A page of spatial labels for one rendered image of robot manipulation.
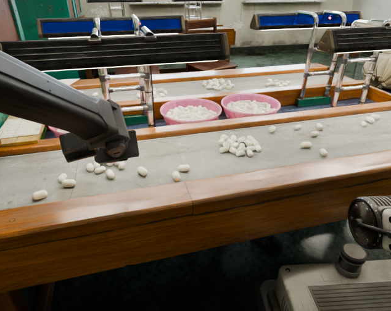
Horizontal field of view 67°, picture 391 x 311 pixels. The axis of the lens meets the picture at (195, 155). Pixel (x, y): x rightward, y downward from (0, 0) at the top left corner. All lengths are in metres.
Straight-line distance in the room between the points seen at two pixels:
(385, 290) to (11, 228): 1.00
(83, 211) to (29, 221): 0.12
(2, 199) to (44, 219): 0.20
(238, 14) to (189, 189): 5.71
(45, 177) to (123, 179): 0.23
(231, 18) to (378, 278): 5.67
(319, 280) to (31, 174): 0.92
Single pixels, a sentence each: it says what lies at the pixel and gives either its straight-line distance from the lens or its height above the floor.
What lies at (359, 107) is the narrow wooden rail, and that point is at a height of 0.76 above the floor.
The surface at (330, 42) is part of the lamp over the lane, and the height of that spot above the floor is 1.07.
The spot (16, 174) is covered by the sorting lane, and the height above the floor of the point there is 0.74.
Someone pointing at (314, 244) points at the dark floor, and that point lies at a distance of 1.82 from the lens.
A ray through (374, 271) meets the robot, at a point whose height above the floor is 0.47.
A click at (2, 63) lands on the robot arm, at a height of 1.17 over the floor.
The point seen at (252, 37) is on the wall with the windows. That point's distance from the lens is 6.54.
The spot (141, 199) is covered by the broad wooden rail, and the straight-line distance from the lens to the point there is 0.77.
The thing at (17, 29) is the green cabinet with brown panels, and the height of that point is 1.03.
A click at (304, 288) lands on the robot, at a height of 0.48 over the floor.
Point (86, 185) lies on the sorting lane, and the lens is 0.91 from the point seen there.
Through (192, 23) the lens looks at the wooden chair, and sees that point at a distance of 3.44.
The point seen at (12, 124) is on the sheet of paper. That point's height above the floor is 0.78.
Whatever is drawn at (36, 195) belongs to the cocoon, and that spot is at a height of 0.76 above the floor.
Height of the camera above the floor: 1.24
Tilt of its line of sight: 30 degrees down
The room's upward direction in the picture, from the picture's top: straight up
